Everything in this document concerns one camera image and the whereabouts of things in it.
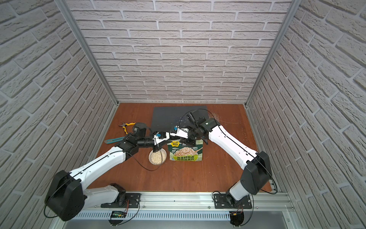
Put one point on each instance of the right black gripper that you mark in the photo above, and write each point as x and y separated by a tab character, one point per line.
190	134

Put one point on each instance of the white patterned breakfast bowl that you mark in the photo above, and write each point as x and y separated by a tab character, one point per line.
157	158

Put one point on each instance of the green oats bag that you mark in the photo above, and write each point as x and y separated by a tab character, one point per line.
182	152

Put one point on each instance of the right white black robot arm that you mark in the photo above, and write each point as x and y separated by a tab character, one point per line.
256	166

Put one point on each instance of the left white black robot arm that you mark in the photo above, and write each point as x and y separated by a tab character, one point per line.
69	194

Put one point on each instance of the teal utility knife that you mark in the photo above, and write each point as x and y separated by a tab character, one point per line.
114	140

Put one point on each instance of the left controller board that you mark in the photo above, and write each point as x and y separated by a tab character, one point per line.
117	217

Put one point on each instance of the controller board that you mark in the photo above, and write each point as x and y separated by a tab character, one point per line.
117	217
236	218

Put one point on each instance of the right controller board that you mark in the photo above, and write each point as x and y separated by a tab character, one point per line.
236	218

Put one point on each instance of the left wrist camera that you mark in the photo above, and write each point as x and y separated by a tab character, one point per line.
161	137

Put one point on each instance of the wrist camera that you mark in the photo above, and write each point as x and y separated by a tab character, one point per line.
161	137
176	131

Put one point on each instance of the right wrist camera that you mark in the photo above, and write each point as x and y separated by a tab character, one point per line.
176	131

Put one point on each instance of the grey network switch box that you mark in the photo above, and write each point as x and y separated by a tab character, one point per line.
166	117

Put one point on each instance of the yellow handled pliers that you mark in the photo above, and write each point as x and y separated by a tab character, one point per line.
125	125

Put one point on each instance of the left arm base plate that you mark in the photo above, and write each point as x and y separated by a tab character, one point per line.
125	200

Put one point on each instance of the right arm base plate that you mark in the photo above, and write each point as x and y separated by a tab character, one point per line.
223	201

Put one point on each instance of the aluminium front rail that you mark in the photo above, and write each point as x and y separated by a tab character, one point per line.
202	201

